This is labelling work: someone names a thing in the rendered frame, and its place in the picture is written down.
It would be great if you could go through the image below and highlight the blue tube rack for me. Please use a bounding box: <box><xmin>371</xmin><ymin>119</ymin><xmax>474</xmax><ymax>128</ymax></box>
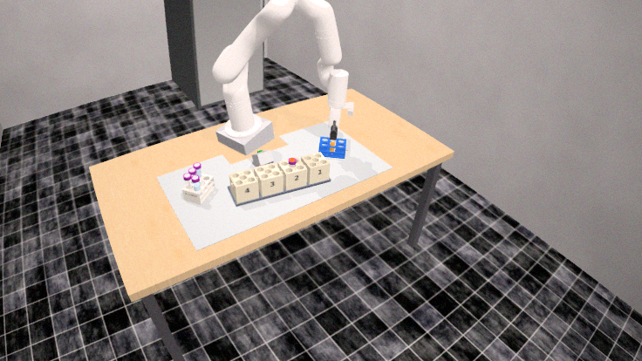
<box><xmin>318</xmin><ymin>137</ymin><xmax>346</xmax><ymax>159</ymax></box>

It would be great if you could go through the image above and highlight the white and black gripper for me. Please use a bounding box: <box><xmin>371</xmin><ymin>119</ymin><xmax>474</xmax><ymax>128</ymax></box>
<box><xmin>328</xmin><ymin>105</ymin><xmax>342</xmax><ymax>140</ymax></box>

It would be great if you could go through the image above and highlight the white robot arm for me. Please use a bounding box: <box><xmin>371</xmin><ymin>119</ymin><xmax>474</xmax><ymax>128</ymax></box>
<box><xmin>213</xmin><ymin>0</ymin><xmax>354</xmax><ymax>139</ymax></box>

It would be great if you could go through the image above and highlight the white tube rack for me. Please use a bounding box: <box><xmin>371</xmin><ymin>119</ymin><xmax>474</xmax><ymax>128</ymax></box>
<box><xmin>182</xmin><ymin>174</ymin><xmax>215</xmax><ymax>205</ymax></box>

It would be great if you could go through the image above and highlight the beige bucket adapter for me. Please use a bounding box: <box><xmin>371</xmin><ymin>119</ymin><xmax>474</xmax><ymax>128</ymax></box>
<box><xmin>301</xmin><ymin>153</ymin><xmax>331</xmax><ymax>184</ymax></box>
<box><xmin>254</xmin><ymin>163</ymin><xmax>283</xmax><ymax>197</ymax></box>
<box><xmin>229</xmin><ymin>169</ymin><xmax>259</xmax><ymax>203</ymax></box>
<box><xmin>277</xmin><ymin>158</ymin><xmax>307</xmax><ymax>191</ymax></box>

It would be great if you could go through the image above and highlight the grey bench mat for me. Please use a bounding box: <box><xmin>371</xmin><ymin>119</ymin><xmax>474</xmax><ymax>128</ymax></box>
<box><xmin>156</xmin><ymin>121</ymin><xmax>393</xmax><ymax>251</ymax></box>

